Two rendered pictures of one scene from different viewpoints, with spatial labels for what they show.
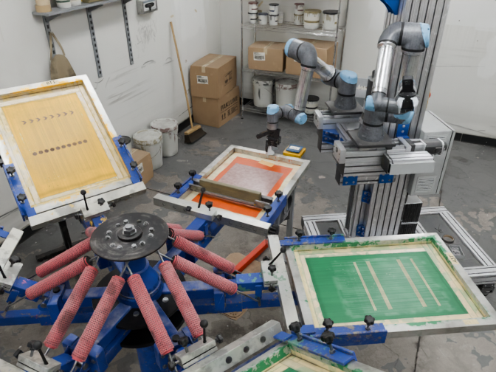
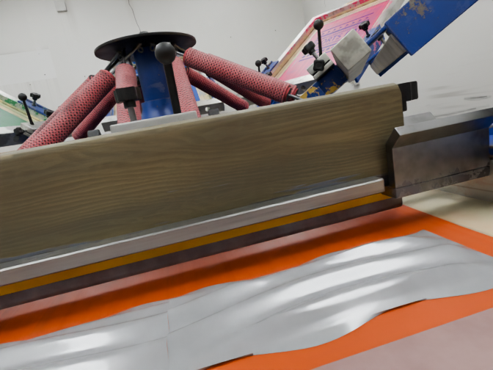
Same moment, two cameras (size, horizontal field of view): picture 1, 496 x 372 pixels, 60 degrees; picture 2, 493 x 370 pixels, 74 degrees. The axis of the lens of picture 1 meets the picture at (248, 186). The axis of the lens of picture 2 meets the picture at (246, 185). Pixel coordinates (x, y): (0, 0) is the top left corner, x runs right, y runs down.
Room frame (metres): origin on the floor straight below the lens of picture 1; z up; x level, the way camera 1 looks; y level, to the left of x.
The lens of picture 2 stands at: (2.31, 0.03, 1.06)
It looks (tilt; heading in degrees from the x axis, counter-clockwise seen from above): 12 degrees down; 145
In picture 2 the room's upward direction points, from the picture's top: 10 degrees counter-clockwise
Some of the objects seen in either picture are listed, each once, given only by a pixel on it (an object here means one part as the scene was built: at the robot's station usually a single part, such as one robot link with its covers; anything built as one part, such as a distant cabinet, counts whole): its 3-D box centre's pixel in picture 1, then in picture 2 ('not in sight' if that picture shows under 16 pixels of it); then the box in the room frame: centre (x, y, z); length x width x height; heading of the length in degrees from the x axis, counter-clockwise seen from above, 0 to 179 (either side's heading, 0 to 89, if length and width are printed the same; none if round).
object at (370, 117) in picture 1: (376, 110); not in sight; (2.31, -0.73, 1.42); 0.13 x 0.12 x 0.14; 72
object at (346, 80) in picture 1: (347, 82); not in sight; (2.81, -0.66, 1.42); 0.13 x 0.12 x 0.14; 35
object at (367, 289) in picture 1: (350, 269); not in sight; (1.41, -0.45, 1.05); 1.08 x 0.61 x 0.23; 95
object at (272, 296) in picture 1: (284, 299); not in sight; (1.38, -0.16, 0.90); 1.24 x 0.06 x 0.06; 95
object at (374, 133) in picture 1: (371, 128); not in sight; (2.32, -0.72, 1.31); 0.15 x 0.15 x 0.10
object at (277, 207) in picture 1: (272, 212); not in sight; (1.95, -0.14, 0.97); 0.30 x 0.05 x 0.07; 155
